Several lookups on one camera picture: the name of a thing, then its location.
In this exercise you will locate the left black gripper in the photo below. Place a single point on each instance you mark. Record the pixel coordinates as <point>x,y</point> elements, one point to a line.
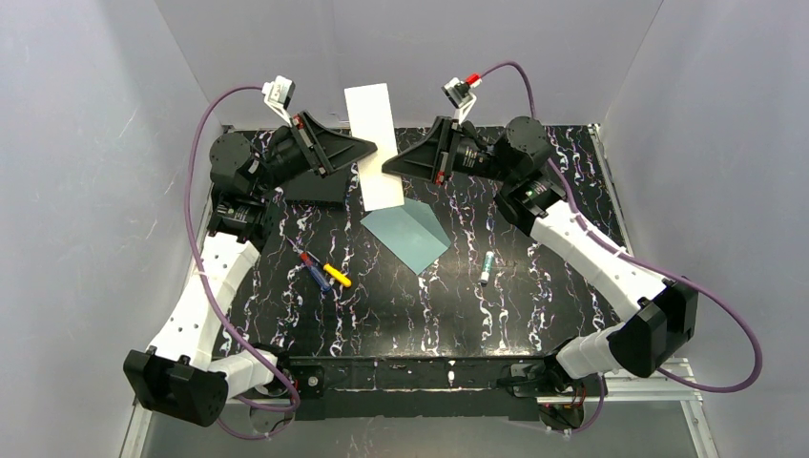
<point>311,145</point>

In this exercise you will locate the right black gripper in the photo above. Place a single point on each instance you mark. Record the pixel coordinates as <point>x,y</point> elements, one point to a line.
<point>446,149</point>

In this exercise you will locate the beige paper letter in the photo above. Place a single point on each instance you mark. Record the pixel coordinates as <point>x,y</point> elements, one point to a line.
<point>370,118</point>

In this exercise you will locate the teal paper envelope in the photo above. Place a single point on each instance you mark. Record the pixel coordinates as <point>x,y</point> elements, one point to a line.
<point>411,232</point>

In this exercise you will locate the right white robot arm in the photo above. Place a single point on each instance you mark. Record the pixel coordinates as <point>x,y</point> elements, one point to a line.
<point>657,315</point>

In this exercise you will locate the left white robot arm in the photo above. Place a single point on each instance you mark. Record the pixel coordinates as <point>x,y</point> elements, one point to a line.
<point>177,375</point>

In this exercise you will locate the green white marker pen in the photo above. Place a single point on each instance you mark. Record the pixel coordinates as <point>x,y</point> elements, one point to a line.
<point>487,268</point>

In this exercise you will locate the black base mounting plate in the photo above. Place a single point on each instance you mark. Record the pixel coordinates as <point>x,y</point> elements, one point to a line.
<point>518,388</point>

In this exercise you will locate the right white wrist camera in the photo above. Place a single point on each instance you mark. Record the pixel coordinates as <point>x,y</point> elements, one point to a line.
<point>460,93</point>

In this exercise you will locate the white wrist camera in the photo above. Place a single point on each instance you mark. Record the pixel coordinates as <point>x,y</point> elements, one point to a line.
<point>277,95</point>
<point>460,93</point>

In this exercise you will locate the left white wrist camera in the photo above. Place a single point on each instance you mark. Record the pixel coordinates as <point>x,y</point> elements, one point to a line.
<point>277,95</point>

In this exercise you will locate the yellow handled screwdriver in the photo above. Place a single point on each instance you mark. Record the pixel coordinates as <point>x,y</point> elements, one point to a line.
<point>336,274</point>

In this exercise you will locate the aluminium frame rail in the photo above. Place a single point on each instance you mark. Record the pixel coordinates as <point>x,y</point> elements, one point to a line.
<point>622,386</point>

